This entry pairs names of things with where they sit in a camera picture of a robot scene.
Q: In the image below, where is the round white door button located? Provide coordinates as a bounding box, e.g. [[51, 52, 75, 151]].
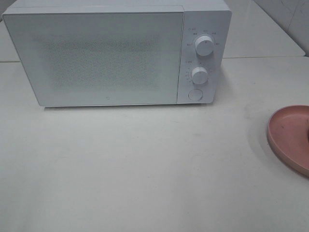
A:
[[188, 89, 203, 101]]

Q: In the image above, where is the pink round plate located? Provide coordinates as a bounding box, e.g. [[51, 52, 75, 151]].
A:
[[267, 105, 309, 177]]

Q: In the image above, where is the white microwave door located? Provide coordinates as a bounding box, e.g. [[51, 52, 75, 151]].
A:
[[4, 13, 183, 106]]

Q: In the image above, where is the lower white microwave knob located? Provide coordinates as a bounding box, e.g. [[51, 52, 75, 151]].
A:
[[191, 67, 209, 85]]

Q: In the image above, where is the white microwave knob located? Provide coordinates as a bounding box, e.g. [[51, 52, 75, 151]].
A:
[[195, 35, 214, 56], [191, 67, 209, 85]]

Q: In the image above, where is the white microwave oven body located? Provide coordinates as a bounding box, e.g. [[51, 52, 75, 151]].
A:
[[2, 0, 232, 106]]

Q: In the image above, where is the upper white microwave knob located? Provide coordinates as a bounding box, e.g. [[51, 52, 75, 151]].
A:
[[195, 35, 214, 56]]

